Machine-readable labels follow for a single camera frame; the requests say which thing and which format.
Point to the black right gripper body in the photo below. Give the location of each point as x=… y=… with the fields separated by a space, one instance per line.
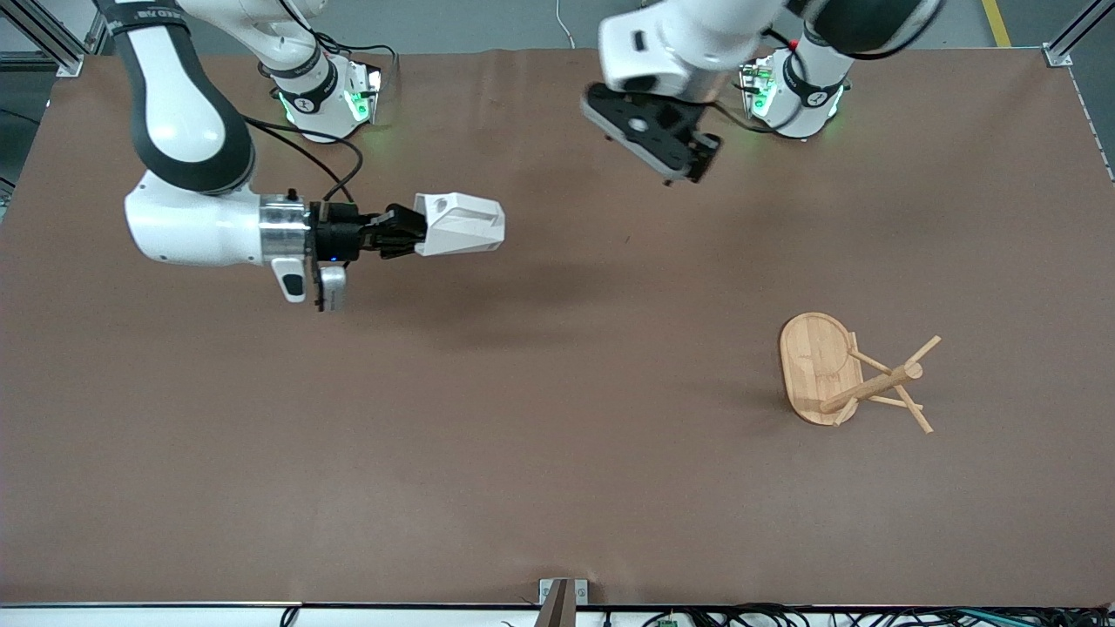
x=336 y=236

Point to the white faceted cup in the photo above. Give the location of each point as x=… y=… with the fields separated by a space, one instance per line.
x=462 y=225

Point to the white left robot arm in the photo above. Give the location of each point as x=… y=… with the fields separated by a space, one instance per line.
x=679 y=43

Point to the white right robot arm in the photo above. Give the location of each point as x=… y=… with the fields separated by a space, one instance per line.
x=183 y=113

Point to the wooden cup rack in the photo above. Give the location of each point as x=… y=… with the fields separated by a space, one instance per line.
x=819 y=366

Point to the aluminium frame post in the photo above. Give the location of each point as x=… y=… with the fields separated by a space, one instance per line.
x=1076 y=35
x=48 y=39

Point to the metal table bracket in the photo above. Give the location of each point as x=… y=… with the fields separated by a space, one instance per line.
x=545 y=590

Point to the brown camera post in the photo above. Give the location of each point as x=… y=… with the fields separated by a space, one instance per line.
x=557 y=610

